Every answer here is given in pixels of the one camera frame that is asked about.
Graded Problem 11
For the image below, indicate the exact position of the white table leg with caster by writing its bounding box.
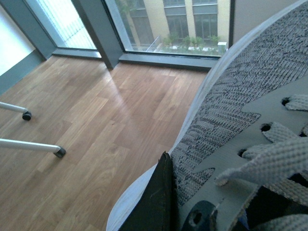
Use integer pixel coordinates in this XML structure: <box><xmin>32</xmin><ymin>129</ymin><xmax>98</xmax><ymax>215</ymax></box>
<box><xmin>0</xmin><ymin>139</ymin><xmax>66</xmax><ymax>158</ymax></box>

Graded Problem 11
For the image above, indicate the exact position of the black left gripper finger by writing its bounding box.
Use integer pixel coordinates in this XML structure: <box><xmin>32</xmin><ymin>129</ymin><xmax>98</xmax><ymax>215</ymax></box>
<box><xmin>122</xmin><ymin>152</ymin><xmax>177</xmax><ymax>231</ymax></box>

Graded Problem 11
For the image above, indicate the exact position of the grey knit sneaker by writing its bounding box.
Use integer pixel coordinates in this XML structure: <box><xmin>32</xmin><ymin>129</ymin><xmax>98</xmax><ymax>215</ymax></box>
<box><xmin>106</xmin><ymin>0</ymin><xmax>308</xmax><ymax>231</ymax></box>

